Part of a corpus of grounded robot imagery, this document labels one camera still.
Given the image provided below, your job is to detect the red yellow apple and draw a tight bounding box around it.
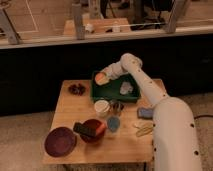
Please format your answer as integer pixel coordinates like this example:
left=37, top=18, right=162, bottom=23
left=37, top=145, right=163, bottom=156
left=95, top=73, right=108, bottom=85

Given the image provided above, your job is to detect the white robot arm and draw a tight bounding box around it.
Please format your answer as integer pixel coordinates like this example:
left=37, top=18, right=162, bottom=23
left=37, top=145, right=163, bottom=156
left=102, top=53, right=203, bottom=171

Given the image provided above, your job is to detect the green plastic tray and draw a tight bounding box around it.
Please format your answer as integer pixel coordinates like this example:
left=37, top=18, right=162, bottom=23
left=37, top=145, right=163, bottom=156
left=90, top=71, right=141, bottom=103

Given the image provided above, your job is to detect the small metal cup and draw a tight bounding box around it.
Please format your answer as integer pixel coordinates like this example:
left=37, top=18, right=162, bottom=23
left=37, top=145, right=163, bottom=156
left=112, top=102, right=124, bottom=115

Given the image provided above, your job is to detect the white cup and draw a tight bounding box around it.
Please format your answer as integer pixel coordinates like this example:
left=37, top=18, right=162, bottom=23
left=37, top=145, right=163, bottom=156
left=94, top=100, right=110, bottom=117

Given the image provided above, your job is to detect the blue plastic cup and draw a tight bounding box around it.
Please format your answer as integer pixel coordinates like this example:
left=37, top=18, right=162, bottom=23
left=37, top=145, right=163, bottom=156
left=107, top=116, right=120, bottom=132

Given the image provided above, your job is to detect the blue sponge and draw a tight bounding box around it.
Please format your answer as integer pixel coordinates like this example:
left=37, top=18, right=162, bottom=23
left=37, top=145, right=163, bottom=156
left=137, top=107, right=153, bottom=119

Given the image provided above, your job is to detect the orange carrot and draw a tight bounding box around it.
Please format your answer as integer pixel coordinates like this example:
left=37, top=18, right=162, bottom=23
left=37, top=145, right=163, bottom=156
left=96, top=123, right=106, bottom=136

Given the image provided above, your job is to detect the red bowl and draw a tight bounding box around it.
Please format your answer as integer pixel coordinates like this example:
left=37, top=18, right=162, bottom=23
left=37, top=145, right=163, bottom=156
left=81, top=119, right=106, bottom=143

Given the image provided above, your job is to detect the wooden table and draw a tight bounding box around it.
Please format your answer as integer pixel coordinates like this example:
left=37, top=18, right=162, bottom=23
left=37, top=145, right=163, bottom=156
left=43, top=80, right=153, bottom=164

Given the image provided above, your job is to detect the black rectangular block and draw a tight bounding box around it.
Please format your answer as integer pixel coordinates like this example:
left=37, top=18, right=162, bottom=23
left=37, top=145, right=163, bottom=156
left=73, top=122, right=96, bottom=138

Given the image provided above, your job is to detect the purple plate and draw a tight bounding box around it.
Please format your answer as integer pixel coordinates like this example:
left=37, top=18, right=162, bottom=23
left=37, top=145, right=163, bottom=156
left=44, top=127, right=77, bottom=157

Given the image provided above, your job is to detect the black cable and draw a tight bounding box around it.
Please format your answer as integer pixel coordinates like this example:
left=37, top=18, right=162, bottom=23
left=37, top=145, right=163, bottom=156
left=193, top=114, right=213, bottom=120

